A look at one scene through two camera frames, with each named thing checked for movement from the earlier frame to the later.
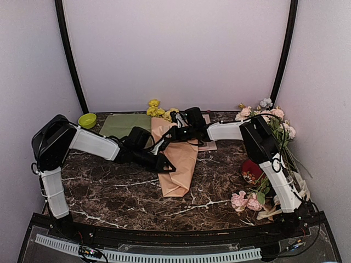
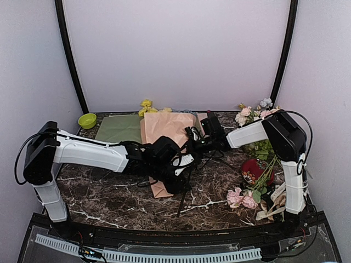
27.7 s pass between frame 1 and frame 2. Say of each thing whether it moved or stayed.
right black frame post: stayed
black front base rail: stayed
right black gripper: moved
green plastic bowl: stayed
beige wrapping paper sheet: moved
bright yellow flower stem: moved
